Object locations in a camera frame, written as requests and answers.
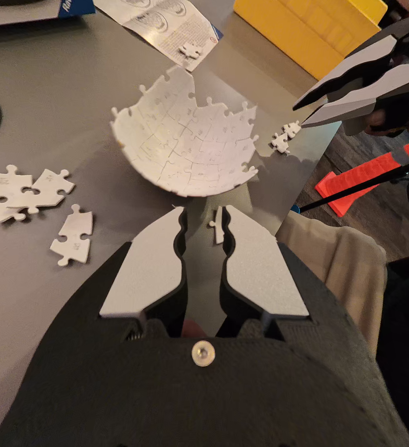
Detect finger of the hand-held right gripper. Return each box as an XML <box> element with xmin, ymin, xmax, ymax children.
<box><xmin>292</xmin><ymin>34</ymin><xmax>399</xmax><ymax>111</ymax></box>
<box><xmin>301</xmin><ymin>64</ymin><xmax>409</xmax><ymax>129</ymax></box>

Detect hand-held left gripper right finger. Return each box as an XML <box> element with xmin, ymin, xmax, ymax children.
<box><xmin>216</xmin><ymin>205</ymin><xmax>310</xmax><ymax>339</ymax></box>

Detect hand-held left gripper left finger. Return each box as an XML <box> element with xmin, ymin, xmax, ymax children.
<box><xmin>99</xmin><ymin>206</ymin><xmax>189</xmax><ymax>339</ymax></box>

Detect yellow plastic bin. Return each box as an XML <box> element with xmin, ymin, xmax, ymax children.
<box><xmin>233</xmin><ymin>0</ymin><xmax>388</xmax><ymax>81</ymax></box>

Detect two joined white puzzle pieces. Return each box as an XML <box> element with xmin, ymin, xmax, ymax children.
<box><xmin>50</xmin><ymin>204</ymin><xmax>94</xmax><ymax>267</ymax></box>

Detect half-built puzzle ball shell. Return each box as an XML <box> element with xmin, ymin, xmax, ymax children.
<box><xmin>109</xmin><ymin>64</ymin><xmax>260</xmax><ymax>198</ymax></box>

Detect blue puzzle box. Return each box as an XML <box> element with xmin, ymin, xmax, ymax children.
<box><xmin>0</xmin><ymin>0</ymin><xmax>96</xmax><ymax>28</ymax></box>

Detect person's right hand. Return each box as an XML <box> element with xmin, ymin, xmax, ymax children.
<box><xmin>365</xmin><ymin>99</ymin><xmax>409</xmax><ymax>138</ymax></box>

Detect person's beige trousers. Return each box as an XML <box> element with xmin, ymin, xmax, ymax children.
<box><xmin>276</xmin><ymin>210</ymin><xmax>388</xmax><ymax>357</ymax></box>

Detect orange foam block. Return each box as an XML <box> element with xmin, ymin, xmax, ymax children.
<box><xmin>314</xmin><ymin>139</ymin><xmax>409</xmax><ymax>218</ymax></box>

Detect thin black rod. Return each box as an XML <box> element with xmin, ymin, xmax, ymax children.
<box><xmin>290</xmin><ymin>159</ymin><xmax>409</xmax><ymax>214</ymax></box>

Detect person's black jacket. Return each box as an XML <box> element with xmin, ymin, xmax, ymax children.
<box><xmin>375</xmin><ymin>251</ymin><xmax>409</xmax><ymax>447</ymax></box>

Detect white instruction leaflet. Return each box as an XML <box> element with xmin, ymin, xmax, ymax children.
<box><xmin>93</xmin><ymin>0</ymin><xmax>224</xmax><ymax>72</ymax></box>

